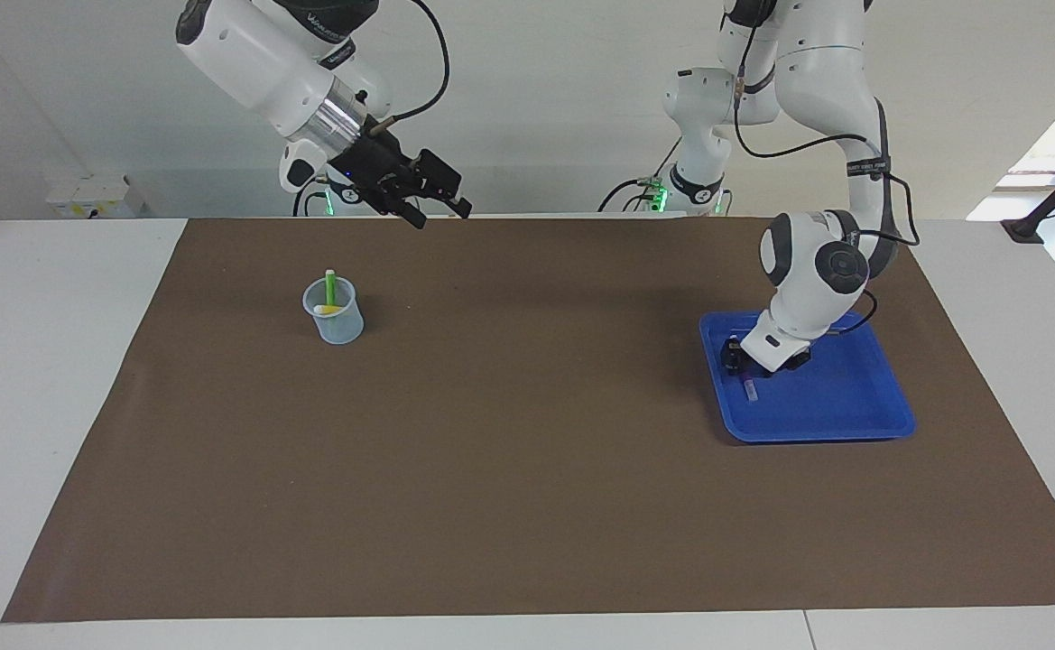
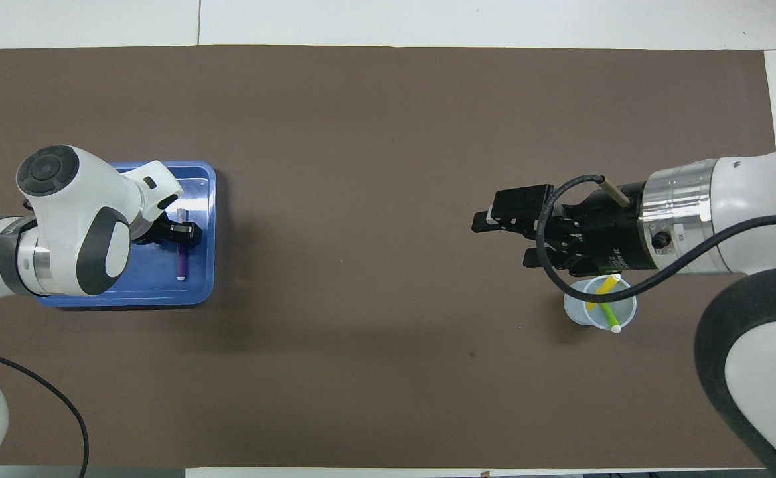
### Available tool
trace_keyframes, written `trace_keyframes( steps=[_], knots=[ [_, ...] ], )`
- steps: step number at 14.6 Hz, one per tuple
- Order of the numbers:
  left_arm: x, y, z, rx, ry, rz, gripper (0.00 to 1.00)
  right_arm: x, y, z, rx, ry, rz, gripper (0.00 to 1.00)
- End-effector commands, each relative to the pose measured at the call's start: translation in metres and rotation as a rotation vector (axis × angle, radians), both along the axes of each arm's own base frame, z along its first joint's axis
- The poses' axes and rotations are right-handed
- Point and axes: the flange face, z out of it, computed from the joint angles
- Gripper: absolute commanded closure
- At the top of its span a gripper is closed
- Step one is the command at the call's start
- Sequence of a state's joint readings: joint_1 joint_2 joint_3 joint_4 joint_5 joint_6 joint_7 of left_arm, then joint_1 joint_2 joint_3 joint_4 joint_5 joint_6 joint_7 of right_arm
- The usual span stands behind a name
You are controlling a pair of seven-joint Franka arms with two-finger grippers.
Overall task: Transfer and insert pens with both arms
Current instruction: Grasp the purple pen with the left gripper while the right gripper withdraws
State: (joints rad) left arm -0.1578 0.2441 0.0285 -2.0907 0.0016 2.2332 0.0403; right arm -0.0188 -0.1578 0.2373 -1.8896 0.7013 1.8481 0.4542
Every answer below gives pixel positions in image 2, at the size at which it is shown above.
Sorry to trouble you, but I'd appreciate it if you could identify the green marker pen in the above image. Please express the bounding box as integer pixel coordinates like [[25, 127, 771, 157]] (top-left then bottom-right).
[[587, 301, 623, 335]]

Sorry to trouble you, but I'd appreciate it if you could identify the yellow marker pen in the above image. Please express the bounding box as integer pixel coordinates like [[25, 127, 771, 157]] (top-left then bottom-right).
[[585, 273, 623, 312]]

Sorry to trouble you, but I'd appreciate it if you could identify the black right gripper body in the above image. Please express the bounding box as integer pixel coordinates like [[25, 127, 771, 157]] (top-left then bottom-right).
[[554, 181, 655, 278]]

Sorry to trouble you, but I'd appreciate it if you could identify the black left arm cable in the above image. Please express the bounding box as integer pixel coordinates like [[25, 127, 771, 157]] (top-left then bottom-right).
[[0, 343, 90, 478]]

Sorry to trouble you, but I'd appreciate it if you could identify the purple marker pen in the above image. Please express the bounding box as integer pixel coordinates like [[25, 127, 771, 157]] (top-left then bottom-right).
[[175, 208, 190, 282]]

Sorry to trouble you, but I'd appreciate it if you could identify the blue plastic tray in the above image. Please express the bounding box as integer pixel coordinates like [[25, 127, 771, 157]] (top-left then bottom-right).
[[32, 160, 218, 308]]

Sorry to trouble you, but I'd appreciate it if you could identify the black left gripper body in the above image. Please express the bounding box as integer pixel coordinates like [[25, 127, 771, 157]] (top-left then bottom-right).
[[131, 216, 177, 247]]

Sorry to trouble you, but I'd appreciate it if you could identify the translucent plastic cup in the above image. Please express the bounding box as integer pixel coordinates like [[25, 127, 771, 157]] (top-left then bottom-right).
[[563, 273, 639, 331]]

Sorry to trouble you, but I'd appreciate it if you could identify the brown table mat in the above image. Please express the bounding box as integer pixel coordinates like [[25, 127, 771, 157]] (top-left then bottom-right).
[[0, 44, 776, 469]]

